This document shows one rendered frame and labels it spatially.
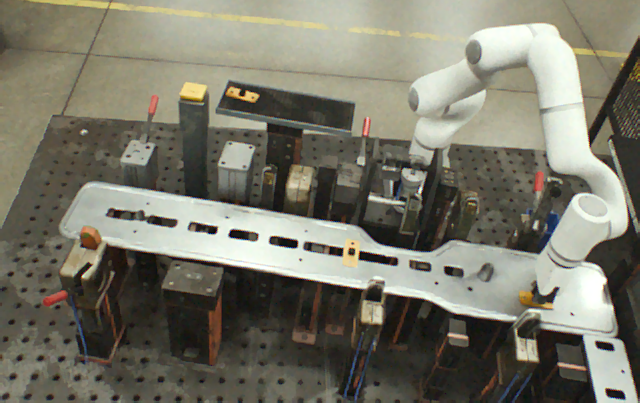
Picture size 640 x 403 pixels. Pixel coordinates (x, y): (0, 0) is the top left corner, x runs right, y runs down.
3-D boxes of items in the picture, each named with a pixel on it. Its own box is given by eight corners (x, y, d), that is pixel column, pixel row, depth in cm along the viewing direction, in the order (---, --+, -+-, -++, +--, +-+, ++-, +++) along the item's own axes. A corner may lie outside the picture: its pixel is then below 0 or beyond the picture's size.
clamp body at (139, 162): (125, 251, 185) (111, 162, 161) (138, 222, 193) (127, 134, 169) (157, 256, 185) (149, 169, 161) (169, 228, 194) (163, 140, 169)
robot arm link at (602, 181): (588, 102, 144) (608, 233, 145) (530, 111, 139) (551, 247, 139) (617, 97, 136) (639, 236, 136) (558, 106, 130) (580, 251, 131)
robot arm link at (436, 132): (408, 127, 202) (423, 68, 185) (459, 119, 207) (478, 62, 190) (422, 153, 194) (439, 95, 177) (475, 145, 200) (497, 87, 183)
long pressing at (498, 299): (48, 245, 148) (46, 241, 147) (86, 179, 165) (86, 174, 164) (620, 342, 151) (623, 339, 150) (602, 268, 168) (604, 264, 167)
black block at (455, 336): (414, 410, 162) (442, 350, 142) (415, 371, 170) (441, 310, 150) (445, 415, 162) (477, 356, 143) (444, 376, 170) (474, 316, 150)
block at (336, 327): (324, 333, 174) (337, 270, 155) (329, 294, 184) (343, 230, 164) (343, 336, 174) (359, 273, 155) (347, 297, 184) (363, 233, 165)
